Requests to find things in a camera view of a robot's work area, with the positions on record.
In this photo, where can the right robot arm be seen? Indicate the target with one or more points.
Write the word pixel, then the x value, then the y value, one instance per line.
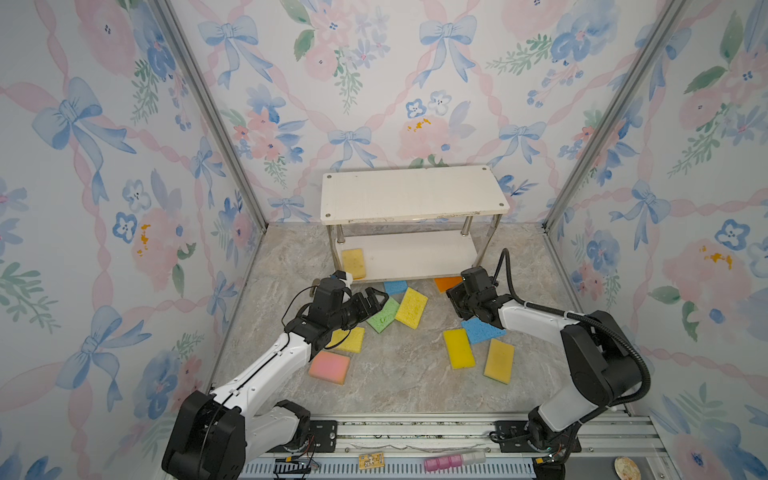
pixel 605 369

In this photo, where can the corner metal post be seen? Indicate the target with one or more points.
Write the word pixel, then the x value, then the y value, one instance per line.
pixel 658 36
pixel 179 45

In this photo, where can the white two-tier shelf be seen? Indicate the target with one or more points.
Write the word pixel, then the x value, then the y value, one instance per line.
pixel 412 224

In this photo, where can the pink block strip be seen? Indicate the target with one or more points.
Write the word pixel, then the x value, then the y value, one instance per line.
pixel 456 460

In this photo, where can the right corner metal post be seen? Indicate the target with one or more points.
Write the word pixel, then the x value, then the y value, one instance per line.
pixel 658 36

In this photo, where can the blue sponge near shelf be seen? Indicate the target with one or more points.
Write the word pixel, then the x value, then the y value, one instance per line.
pixel 395 287

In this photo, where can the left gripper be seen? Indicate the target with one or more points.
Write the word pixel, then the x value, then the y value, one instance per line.
pixel 373 305

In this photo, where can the yellow green-backed sponge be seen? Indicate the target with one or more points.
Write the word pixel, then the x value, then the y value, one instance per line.
pixel 500 361

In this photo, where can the orange sponge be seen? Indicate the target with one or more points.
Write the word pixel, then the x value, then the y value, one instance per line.
pixel 443 284

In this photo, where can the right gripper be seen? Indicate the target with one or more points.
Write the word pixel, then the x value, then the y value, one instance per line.
pixel 453 293

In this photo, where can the left corner metal post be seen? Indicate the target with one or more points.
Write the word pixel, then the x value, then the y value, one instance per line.
pixel 179 45

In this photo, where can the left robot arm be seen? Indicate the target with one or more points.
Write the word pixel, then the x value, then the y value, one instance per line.
pixel 216 434

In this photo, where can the yellow sponge left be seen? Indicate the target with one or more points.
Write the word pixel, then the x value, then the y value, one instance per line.
pixel 347 341

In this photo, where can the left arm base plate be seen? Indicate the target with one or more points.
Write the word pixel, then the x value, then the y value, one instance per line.
pixel 318 436

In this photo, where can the pink sponge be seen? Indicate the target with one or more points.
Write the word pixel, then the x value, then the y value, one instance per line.
pixel 330 367

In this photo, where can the blue sponge right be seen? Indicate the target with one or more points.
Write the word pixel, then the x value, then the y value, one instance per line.
pixel 478 331

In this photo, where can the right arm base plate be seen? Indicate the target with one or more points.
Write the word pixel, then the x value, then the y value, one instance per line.
pixel 517 436

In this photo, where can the yellow cellulose sponge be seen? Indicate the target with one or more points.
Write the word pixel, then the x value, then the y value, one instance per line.
pixel 411 308

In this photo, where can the small circuit board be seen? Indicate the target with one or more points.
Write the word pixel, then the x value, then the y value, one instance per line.
pixel 371 461

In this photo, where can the round patterned disc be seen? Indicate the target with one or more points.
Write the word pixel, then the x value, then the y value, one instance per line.
pixel 627 469

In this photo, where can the bright yellow sponge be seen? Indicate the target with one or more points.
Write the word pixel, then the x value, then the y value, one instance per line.
pixel 459 349

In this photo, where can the pale yellow orange-backed sponge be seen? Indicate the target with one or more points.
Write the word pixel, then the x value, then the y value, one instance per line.
pixel 353 261

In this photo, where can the green sponge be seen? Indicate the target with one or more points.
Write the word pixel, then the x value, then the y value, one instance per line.
pixel 385 317

